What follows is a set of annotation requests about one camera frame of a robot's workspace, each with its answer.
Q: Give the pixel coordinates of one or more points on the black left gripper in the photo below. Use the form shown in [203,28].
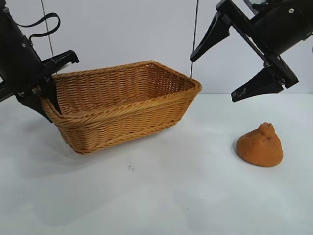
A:
[19,63]

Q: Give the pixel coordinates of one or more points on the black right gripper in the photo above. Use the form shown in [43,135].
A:
[281,27]

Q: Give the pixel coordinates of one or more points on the woven wicker rectangular basket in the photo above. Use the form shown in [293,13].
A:
[122,117]

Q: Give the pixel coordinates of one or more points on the orange-brown bread bun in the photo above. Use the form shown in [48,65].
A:
[259,151]

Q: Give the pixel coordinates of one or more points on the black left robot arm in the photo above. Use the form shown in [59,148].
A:
[3,8]

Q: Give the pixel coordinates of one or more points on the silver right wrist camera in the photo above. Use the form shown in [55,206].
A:
[258,1]

